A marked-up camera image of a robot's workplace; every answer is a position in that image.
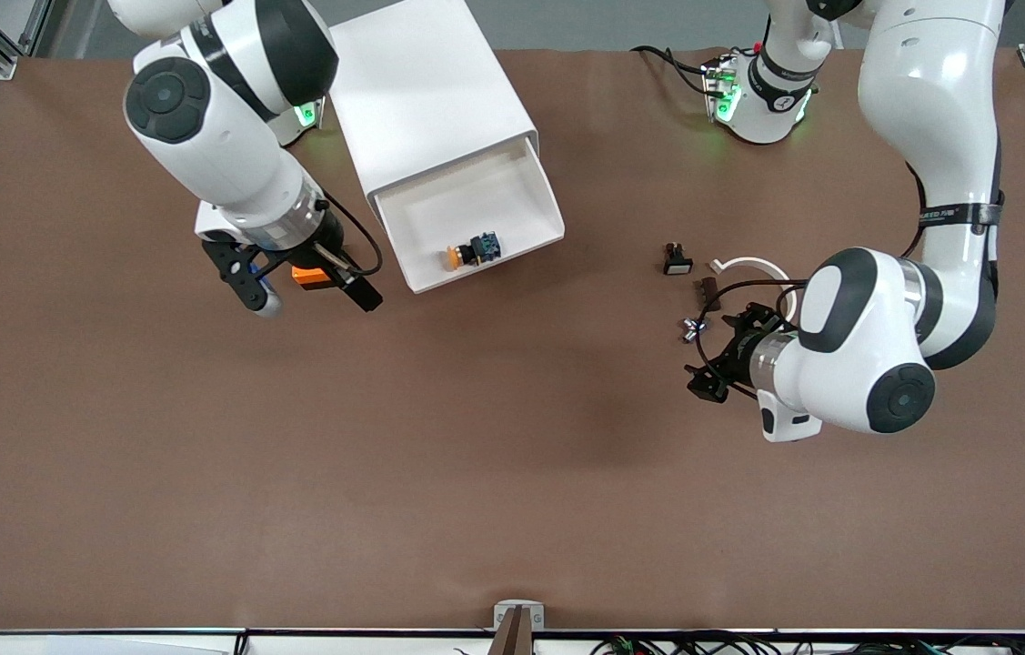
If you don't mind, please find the orange and blue push button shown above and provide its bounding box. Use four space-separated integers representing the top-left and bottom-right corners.
447 232 502 271

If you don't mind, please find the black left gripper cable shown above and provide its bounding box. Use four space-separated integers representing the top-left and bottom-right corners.
694 277 806 365

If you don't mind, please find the white half-ring pipe clamp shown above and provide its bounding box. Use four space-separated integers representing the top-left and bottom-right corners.
710 257 793 292

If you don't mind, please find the black cable bundle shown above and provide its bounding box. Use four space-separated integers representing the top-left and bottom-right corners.
589 635 1025 655

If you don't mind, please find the black arm base cable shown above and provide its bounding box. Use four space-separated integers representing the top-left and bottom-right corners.
630 44 715 96

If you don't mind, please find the grey metal edge bracket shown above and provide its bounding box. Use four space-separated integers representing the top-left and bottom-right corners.
492 599 546 655

